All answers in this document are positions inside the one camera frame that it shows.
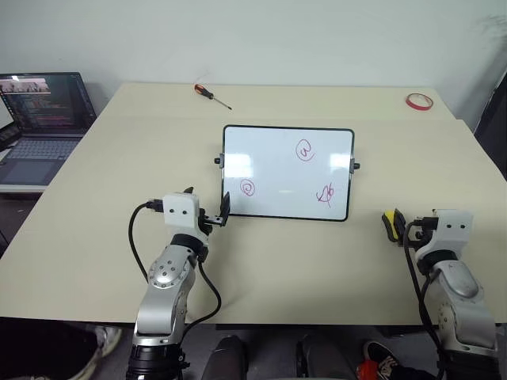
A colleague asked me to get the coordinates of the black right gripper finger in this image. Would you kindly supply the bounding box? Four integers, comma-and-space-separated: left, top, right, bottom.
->
394, 208, 406, 247
380, 213, 393, 243

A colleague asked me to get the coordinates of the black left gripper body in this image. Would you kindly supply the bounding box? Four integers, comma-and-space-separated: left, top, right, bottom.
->
196, 208, 223, 230

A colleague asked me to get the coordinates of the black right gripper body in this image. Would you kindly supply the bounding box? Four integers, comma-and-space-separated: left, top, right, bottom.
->
404, 221, 436, 249

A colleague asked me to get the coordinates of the yellow and black eraser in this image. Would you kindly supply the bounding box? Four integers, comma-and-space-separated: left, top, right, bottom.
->
384, 210, 399, 243

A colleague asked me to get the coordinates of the small black-framed whiteboard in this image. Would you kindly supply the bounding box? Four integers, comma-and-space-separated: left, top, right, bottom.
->
213, 124, 362, 222

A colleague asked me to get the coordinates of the orange and black screwdriver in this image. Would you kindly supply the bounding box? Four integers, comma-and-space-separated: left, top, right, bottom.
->
193, 83, 234, 110

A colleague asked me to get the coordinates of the large black object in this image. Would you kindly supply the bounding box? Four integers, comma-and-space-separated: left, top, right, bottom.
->
473, 74, 507, 180

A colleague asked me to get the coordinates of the red tape roll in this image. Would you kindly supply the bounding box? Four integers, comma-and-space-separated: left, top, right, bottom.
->
405, 93, 434, 112

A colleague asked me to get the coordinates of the black and white sneaker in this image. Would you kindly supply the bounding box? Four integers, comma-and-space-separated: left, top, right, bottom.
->
362, 340, 402, 374

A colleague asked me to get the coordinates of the small red object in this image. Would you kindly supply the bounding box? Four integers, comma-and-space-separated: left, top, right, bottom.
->
355, 359, 376, 379

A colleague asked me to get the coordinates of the dark rounded shape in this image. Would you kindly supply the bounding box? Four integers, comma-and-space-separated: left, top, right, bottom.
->
201, 335, 249, 380

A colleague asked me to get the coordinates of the open grey laptop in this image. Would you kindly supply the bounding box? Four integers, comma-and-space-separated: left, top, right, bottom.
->
0, 71, 98, 187

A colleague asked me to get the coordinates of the small black device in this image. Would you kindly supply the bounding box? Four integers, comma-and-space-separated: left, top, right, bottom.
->
0, 123, 21, 152

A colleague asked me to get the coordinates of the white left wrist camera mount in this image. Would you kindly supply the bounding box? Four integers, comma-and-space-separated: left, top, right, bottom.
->
162, 192, 209, 238

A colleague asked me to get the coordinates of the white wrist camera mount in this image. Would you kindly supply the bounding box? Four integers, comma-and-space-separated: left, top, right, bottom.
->
162, 192, 209, 238
414, 208, 475, 257

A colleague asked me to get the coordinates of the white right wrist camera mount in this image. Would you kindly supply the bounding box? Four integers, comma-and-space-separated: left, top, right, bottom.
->
414, 208, 475, 257

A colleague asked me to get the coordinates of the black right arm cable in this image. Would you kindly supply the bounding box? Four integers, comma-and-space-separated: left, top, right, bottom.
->
402, 218, 448, 359

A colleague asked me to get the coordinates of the black under-table frame bar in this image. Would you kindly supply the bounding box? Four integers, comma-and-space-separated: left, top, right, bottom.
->
215, 324, 439, 338

